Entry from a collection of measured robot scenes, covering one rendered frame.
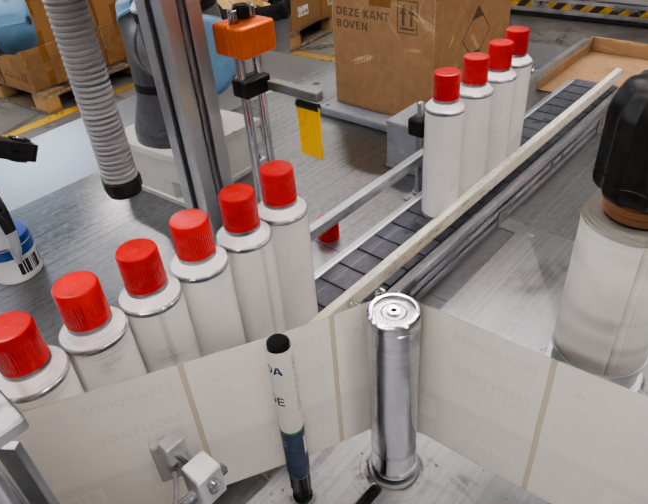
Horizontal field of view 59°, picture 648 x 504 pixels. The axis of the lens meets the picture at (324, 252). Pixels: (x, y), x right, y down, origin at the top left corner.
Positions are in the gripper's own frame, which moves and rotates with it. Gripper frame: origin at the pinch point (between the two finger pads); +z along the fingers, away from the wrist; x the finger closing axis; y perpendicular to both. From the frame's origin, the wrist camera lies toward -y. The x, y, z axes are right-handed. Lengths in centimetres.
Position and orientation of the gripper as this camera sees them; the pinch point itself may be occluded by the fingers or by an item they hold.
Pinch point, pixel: (6, 245)
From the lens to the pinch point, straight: 96.2
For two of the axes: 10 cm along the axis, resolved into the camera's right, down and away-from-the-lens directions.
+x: 7.9, 3.2, -5.2
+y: -6.0, 5.1, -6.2
